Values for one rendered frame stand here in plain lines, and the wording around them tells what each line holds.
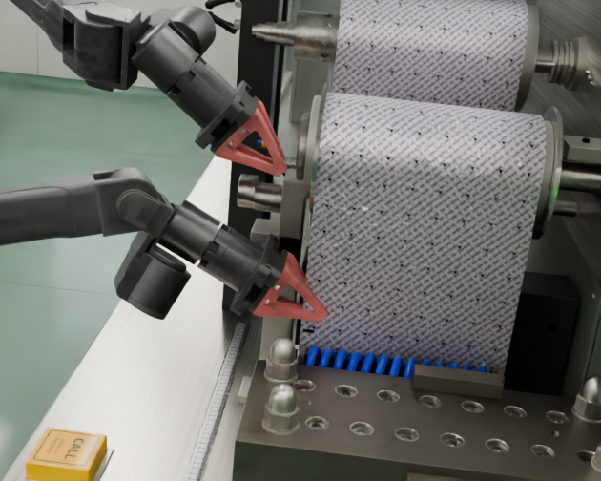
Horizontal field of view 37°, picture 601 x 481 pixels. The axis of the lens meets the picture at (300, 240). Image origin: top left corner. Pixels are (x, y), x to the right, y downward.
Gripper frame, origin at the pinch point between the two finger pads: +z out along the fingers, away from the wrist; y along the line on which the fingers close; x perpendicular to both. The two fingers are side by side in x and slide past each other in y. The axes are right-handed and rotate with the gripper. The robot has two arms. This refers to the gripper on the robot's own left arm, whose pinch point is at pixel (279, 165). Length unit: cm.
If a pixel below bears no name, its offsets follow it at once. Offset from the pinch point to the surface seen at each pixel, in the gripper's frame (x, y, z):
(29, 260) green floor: -168, -235, -3
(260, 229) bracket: -7.8, -1.8, 4.4
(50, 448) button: -36.7, 16.3, 1.8
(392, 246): 4.1, 7.2, 13.9
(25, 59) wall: -229, -558, -91
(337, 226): 1.4, 6.8, 8.1
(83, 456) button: -34.2, 17.2, 4.9
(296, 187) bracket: -0.7, -0.8, 3.4
